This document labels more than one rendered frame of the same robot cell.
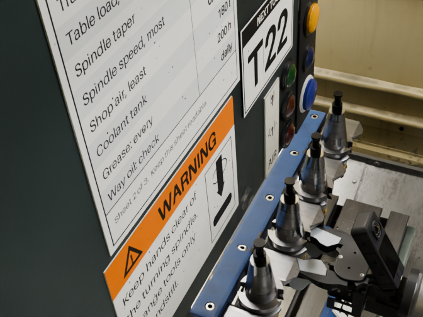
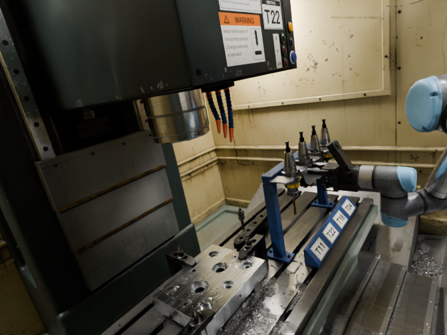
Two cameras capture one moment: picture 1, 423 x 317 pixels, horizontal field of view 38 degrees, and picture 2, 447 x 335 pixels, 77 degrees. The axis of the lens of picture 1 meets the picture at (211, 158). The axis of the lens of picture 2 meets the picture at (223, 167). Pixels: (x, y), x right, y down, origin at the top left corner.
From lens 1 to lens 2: 0.58 m
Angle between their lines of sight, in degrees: 28
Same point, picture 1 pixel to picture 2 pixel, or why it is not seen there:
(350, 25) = (335, 123)
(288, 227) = (302, 153)
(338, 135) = (326, 137)
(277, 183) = not seen: hidden behind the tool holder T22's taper
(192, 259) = (247, 54)
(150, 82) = not seen: outside the picture
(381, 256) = (340, 155)
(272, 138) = (278, 54)
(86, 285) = (213, 8)
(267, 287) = (291, 163)
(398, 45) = (356, 127)
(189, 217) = (245, 36)
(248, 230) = not seen: hidden behind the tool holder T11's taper
